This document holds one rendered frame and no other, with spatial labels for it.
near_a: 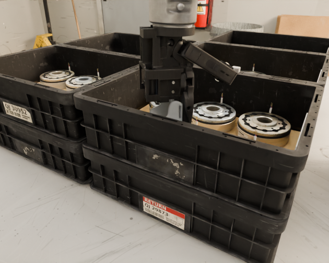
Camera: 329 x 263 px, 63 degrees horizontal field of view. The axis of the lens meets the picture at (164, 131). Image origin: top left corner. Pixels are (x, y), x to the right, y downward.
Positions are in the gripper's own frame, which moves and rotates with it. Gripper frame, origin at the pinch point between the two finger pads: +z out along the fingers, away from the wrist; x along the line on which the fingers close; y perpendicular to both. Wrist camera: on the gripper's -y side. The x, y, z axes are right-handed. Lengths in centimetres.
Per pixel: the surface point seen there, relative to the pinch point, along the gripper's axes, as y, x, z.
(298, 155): -8.0, 21.6, -7.5
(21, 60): 36, -44, -6
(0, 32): 138, -377, 25
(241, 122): -12.9, 0.1, -1.4
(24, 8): 110, -419, -3
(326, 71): -37.0, -7.0, -9.0
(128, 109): 10.1, 3.7, -7.6
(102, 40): 12, -69, -8
